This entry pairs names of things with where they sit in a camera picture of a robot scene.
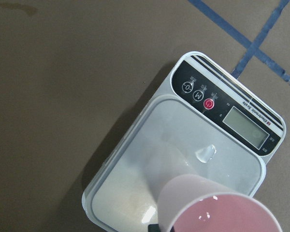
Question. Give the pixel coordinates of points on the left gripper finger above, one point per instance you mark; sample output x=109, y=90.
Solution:
x=153, y=228

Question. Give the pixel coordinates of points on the pink plastic cup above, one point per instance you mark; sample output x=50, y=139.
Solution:
x=190, y=203

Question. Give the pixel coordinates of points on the white electronic kitchen scale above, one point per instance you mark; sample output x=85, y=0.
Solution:
x=200, y=121

